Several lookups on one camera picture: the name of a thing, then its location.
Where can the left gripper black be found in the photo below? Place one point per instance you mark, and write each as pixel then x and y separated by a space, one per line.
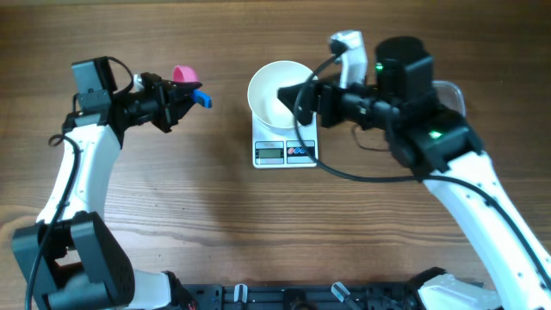
pixel 170 112

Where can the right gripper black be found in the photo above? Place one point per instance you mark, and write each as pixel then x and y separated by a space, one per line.
pixel 331 93

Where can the pink scoop blue handle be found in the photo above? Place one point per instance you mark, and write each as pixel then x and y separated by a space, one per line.
pixel 187 76

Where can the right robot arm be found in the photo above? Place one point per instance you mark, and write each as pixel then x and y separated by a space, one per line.
pixel 442 152

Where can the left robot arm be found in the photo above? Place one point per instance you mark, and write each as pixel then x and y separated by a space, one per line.
pixel 69 258

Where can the white bowl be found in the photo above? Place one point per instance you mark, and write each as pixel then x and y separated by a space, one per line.
pixel 263 88

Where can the white digital kitchen scale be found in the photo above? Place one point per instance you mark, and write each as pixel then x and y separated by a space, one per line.
pixel 277 148

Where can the clear plastic container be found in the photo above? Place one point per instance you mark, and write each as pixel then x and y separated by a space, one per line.
pixel 450 95

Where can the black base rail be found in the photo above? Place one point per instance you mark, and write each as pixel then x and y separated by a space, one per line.
pixel 372 296

